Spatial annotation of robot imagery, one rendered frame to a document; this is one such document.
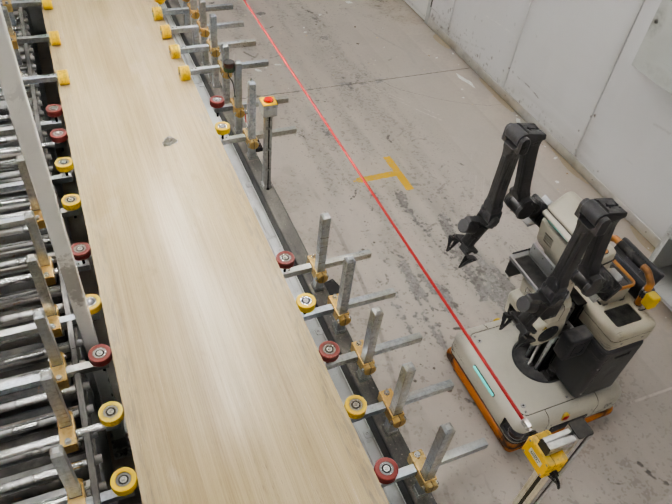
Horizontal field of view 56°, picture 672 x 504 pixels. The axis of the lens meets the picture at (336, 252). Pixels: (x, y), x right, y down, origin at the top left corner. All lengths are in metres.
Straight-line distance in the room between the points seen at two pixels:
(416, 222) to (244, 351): 2.21
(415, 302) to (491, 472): 1.09
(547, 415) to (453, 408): 0.49
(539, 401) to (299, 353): 1.36
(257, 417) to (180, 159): 1.47
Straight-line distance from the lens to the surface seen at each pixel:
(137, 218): 2.90
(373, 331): 2.31
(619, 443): 3.68
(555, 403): 3.30
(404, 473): 2.28
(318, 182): 4.50
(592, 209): 2.13
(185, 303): 2.54
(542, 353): 3.28
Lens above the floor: 2.85
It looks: 45 degrees down
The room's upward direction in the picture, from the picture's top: 8 degrees clockwise
